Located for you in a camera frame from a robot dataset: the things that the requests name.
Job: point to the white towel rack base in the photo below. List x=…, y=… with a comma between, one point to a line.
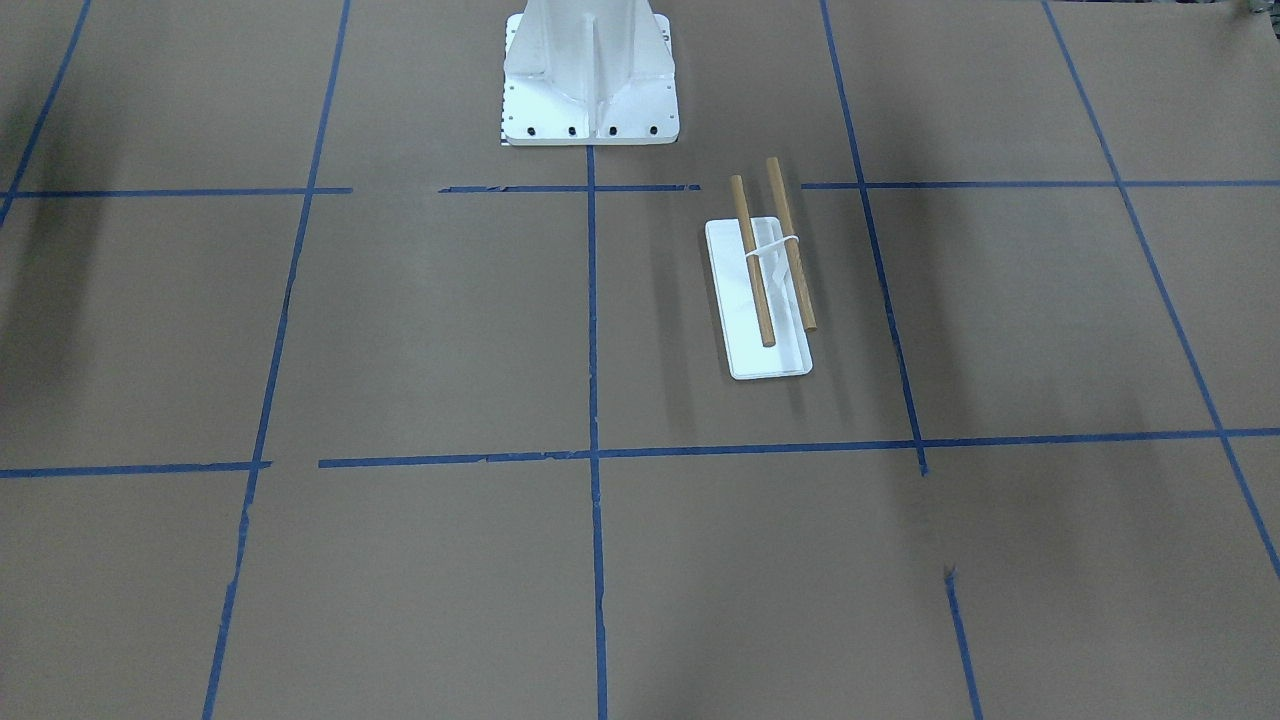
x=747, y=359

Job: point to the wooden rack rod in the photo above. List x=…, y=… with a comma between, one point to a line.
x=753, y=263
x=795, y=260

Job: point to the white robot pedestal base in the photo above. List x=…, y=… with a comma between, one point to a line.
x=589, y=73

